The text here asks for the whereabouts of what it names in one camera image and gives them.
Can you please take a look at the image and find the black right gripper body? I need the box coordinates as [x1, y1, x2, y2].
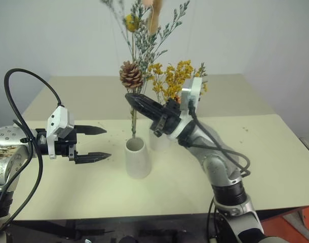
[149, 98, 183, 139]

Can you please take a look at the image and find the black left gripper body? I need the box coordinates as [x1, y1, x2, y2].
[54, 129, 78, 165]

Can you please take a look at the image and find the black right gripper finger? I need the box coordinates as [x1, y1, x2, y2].
[128, 101, 163, 122]
[125, 92, 167, 114]

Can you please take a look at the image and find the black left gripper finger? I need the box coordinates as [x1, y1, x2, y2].
[74, 125, 107, 135]
[74, 151, 112, 165]

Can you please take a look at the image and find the dried bouquet with pine cone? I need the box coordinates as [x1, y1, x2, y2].
[100, 0, 190, 140]

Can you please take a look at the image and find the yellow dried flower bouquet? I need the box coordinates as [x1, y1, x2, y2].
[147, 60, 209, 105]

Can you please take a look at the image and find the white tapered vase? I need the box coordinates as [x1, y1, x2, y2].
[125, 137, 152, 179]
[149, 126, 172, 152]

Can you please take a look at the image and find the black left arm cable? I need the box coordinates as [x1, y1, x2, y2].
[0, 68, 64, 233]

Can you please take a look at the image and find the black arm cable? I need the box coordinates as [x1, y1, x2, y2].
[0, 68, 64, 233]
[178, 101, 252, 178]

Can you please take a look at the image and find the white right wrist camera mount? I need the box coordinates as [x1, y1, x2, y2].
[167, 77, 203, 140]

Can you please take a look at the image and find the black frame under table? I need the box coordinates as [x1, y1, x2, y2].
[14, 212, 211, 243]

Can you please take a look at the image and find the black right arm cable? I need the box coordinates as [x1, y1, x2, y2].
[178, 101, 252, 178]

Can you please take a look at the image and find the thin black cable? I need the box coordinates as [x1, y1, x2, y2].
[206, 196, 222, 240]

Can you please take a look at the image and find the orange metal frame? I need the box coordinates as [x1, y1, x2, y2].
[260, 205, 309, 243]

